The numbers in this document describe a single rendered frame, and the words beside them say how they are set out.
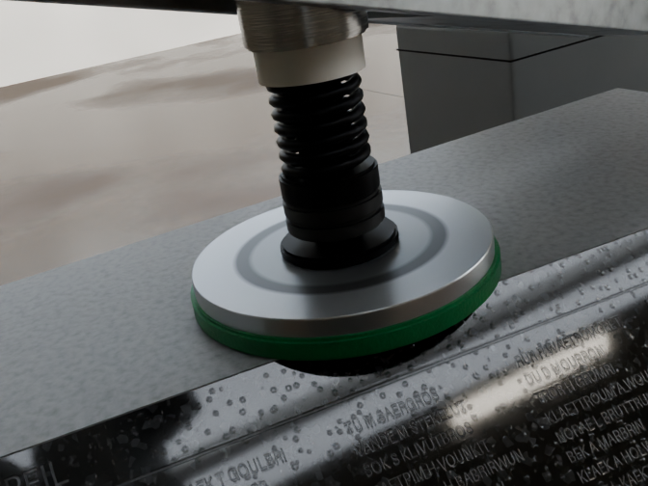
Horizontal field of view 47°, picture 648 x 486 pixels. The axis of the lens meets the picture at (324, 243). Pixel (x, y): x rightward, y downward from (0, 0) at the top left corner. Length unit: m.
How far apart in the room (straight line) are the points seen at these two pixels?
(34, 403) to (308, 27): 0.28
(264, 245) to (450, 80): 1.19
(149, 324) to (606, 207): 0.36
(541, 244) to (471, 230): 0.06
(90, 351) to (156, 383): 0.08
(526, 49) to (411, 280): 1.13
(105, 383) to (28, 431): 0.05
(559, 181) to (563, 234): 0.11
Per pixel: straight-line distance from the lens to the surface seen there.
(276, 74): 0.46
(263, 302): 0.46
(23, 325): 0.59
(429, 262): 0.48
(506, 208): 0.63
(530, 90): 1.58
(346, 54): 0.46
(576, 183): 0.67
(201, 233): 0.67
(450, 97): 1.71
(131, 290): 0.60
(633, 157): 0.73
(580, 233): 0.57
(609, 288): 0.55
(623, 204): 0.62
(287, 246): 0.52
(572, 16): 0.61
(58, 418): 0.46
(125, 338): 0.52
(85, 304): 0.60
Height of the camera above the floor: 1.04
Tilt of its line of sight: 23 degrees down
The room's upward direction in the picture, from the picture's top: 10 degrees counter-clockwise
